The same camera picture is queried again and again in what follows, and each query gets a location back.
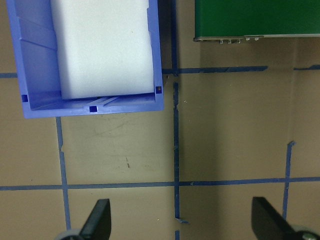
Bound green conveyor belt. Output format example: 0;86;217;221
192;0;320;45

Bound blue plastic storage bin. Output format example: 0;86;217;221
5;0;166;120

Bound white foam pad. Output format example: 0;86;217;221
49;0;156;100

